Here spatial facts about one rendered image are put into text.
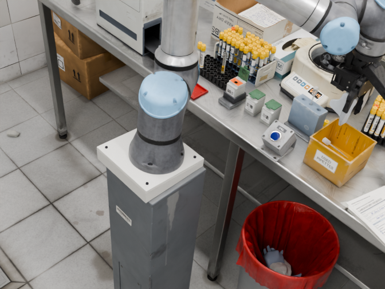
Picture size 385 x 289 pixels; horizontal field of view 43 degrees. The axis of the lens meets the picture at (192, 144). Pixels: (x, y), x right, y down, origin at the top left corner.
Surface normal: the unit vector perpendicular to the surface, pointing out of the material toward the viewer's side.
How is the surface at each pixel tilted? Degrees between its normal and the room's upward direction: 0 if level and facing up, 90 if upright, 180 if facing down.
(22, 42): 90
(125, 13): 90
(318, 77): 90
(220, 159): 0
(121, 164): 5
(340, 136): 90
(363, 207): 0
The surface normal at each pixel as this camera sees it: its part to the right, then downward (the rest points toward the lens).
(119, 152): 0.13, -0.76
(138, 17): -0.72, 0.43
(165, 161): 0.36, 0.38
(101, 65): 0.72, 0.49
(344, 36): -0.21, 0.61
